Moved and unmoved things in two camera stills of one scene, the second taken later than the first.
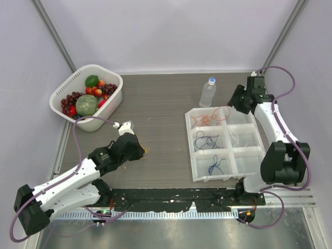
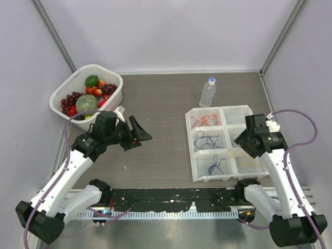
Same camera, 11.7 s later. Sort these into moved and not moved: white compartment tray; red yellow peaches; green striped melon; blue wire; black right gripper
Moved: black right gripper
Not moved: white compartment tray; red yellow peaches; blue wire; green striped melon
